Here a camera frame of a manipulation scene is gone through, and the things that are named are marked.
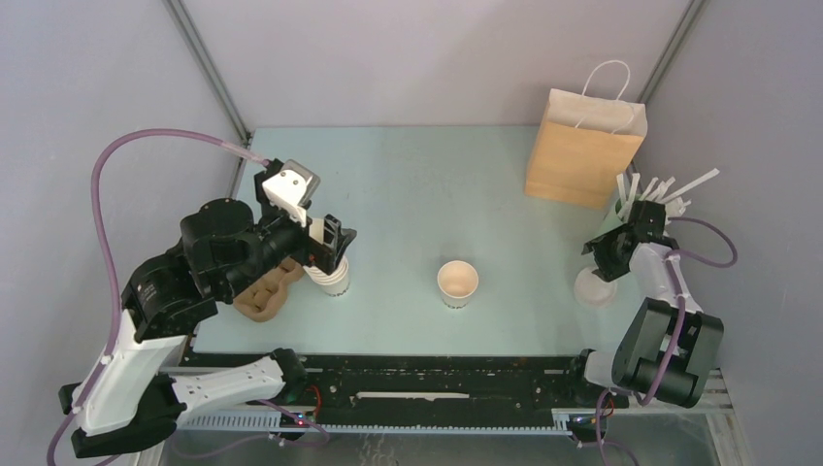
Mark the single white paper cup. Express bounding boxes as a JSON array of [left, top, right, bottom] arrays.
[[437, 260, 479, 309]]

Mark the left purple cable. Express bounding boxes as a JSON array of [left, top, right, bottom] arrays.
[[46, 129, 272, 466]]

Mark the stack of white lids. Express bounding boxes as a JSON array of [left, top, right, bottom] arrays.
[[573, 267, 618, 309]]

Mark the brown pulp cup carrier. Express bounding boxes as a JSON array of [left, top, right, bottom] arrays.
[[233, 258, 305, 322]]

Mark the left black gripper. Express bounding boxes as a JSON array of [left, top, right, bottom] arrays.
[[226, 171, 359, 296]]

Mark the stack of white paper cups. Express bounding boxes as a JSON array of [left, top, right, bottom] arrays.
[[303, 217, 350, 297]]

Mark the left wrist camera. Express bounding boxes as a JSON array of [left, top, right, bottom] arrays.
[[259, 159, 321, 227]]

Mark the green straw holder cup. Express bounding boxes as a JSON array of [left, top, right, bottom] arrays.
[[595, 198, 631, 236]]

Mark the brown paper bag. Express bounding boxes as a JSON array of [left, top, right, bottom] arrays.
[[524, 59, 648, 209]]

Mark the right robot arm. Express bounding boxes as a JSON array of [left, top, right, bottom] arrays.
[[564, 200, 724, 408]]

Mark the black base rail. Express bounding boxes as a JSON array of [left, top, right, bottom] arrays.
[[180, 351, 618, 442]]

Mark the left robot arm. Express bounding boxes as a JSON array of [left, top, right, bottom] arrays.
[[59, 198, 356, 458]]

